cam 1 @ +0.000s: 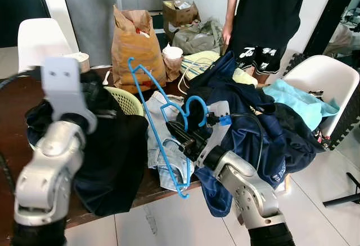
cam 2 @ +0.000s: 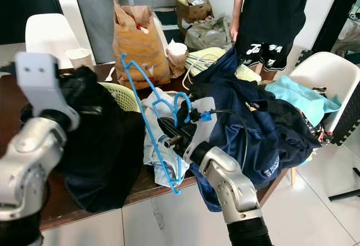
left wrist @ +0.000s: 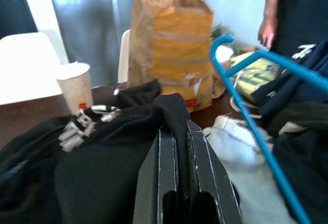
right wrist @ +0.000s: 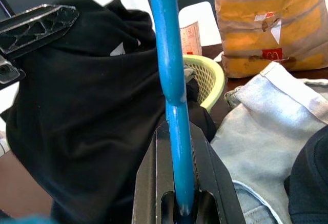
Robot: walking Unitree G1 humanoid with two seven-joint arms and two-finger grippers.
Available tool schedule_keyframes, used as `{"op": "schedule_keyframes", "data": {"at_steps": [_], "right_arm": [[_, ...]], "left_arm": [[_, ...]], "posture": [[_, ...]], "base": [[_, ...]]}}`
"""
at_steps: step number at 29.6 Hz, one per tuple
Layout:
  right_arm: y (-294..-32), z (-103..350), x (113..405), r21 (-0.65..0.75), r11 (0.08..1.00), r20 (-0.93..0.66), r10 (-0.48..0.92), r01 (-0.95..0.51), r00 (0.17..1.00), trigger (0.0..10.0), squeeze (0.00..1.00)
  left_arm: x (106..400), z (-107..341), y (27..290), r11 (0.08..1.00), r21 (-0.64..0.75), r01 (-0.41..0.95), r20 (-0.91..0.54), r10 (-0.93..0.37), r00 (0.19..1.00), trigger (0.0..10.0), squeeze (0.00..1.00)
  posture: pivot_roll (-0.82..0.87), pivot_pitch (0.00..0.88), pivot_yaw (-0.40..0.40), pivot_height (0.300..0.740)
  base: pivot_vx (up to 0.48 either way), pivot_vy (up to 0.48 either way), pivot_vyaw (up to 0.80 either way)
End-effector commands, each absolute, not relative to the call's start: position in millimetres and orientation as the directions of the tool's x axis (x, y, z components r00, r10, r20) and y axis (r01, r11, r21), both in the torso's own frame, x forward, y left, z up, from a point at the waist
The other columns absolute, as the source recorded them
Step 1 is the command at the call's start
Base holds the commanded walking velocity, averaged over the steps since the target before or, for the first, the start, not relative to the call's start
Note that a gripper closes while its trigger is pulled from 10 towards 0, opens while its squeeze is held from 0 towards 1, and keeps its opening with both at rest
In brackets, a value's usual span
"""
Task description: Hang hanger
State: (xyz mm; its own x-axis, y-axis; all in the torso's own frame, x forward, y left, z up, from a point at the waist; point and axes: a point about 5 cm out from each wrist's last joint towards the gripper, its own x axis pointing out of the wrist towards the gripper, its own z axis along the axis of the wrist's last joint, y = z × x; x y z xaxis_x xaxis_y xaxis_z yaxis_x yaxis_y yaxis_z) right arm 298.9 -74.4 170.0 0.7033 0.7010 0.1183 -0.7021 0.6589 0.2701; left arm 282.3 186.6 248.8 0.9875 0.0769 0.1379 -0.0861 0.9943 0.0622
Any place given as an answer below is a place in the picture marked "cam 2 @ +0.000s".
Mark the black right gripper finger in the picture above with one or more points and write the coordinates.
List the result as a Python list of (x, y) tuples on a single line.
[(167, 125), (173, 142)]

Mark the light blue plastic hanger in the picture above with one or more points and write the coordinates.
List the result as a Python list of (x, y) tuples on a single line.
[(183, 94)]

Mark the navy blue t-shirt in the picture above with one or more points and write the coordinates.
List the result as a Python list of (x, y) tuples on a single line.
[(242, 139)]

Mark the black printed t-shirt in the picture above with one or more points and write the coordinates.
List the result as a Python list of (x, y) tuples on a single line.
[(107, 161)]

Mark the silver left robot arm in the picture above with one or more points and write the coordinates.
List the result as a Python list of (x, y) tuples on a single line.
[(28, 167)]

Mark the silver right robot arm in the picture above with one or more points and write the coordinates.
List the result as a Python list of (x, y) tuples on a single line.
[(230, 184)]

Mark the person's right hand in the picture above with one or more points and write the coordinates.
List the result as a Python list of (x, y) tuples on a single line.
[(234, 31)]

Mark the pale blue denim garment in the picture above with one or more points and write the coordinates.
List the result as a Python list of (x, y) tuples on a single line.
[(152, 144)]

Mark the pale yellow plastic basket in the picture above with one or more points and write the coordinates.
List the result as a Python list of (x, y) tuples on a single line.
[(124, 95)]

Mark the striped cream tote bag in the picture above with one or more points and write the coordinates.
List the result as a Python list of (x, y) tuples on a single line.
[(202, 60)]

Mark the paper-wrapped white cup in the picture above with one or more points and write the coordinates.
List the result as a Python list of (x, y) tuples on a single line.
[(177, 50)]

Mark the white plastic spoon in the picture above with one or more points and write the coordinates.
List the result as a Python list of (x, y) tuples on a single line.
[(110, 72)]

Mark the large brown paper bag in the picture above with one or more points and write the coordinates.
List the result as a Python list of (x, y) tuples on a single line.
[(138, 46)]

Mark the olive green bag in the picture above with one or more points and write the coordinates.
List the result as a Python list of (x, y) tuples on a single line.
[(208, 32)]

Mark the beige paper bowl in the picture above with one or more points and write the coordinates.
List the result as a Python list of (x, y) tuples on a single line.
[(81, 58)]

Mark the open cardboard box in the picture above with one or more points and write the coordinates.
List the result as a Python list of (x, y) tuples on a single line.
[(194, 12)]

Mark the teal cloth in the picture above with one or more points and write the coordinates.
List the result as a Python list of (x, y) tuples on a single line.
[(298, 97)]

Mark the person in black clothes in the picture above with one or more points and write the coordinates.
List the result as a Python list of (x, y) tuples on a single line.
[(270, 15)]

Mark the white plastic chair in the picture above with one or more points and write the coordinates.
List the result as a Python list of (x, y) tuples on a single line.
[(48, 35), (323, 68)]

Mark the black foam mat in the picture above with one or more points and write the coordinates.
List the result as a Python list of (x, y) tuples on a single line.
[(349, 125)]

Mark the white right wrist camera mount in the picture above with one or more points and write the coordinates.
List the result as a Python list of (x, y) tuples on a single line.
[(202, 122)]

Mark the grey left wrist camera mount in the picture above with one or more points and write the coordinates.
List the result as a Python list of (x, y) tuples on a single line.
[(36, 80)]

